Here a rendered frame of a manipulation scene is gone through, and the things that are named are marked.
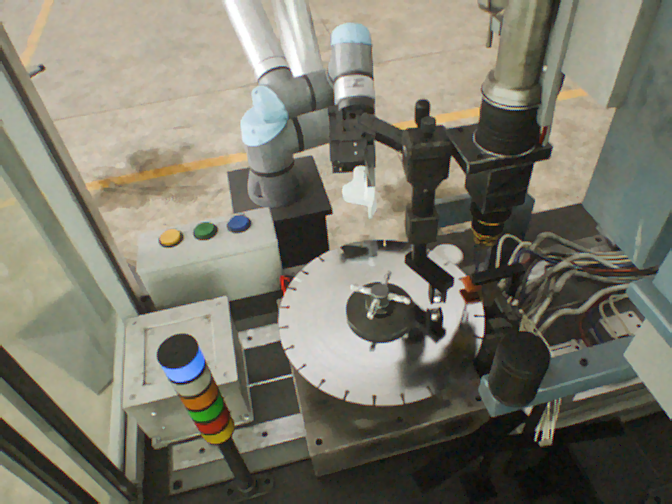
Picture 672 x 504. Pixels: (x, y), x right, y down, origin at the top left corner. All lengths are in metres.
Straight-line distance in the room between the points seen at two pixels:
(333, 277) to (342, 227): 1.48
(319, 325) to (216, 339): 0.19
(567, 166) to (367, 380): 2.21
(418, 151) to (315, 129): 0.66
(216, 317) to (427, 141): 0.49
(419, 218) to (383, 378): 0.24
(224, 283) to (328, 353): 0.39
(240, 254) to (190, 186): 1.73
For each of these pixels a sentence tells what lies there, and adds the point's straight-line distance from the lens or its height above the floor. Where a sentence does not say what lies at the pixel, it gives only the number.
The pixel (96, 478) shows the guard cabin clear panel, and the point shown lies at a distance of 0.88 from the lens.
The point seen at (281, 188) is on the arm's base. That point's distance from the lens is 1.34.
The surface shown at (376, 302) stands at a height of 1.00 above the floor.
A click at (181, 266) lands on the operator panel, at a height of 0.88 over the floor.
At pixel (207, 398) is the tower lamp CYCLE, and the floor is 1.08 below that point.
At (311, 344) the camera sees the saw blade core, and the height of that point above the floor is 0.95.
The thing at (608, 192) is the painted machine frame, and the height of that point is 1.26.
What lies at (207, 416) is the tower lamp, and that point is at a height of 1.05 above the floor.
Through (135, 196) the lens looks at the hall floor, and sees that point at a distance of 2.83.
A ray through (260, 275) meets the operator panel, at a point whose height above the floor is 0.81.
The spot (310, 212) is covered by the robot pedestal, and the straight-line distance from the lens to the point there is 1.33.
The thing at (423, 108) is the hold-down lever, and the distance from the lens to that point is 0.69.
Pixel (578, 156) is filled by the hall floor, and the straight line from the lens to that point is 2.93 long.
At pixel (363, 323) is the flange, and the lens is 0.82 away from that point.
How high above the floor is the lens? 1.62
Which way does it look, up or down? 46 degrees down
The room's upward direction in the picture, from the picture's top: 4 degrees counter-clockwise
